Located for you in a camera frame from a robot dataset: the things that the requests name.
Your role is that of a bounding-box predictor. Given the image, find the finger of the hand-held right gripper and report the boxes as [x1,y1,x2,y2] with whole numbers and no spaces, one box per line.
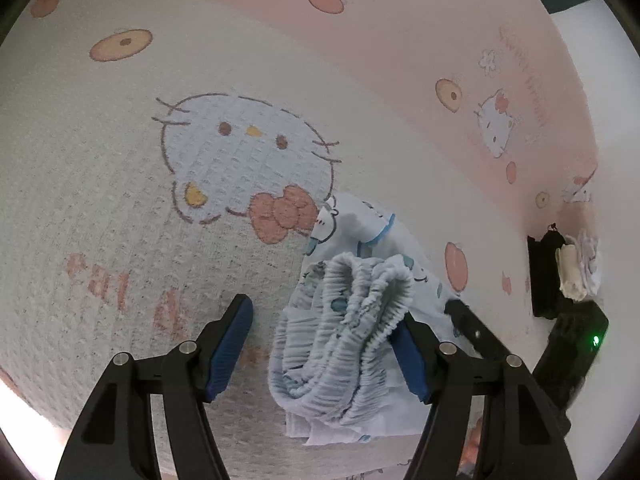
[444,299,506,361]

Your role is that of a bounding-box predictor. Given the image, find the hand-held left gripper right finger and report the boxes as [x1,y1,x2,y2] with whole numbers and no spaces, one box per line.
[392,312,583,480]

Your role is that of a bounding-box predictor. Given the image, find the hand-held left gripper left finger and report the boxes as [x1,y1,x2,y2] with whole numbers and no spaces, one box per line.
[55,294,253,480]

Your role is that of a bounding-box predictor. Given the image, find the light blue printed pants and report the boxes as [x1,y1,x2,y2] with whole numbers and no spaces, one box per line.
[267,192,461,446]

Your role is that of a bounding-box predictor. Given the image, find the cream folded cloth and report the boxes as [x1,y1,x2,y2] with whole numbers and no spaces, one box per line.
[556,242,588,301]

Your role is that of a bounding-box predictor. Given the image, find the white crumpled cloth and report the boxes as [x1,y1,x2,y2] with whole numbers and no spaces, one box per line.
[575,230,601,296]

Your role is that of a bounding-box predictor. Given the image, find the pink cat print blanket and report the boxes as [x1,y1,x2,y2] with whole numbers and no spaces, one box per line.
[0,0,601,480]

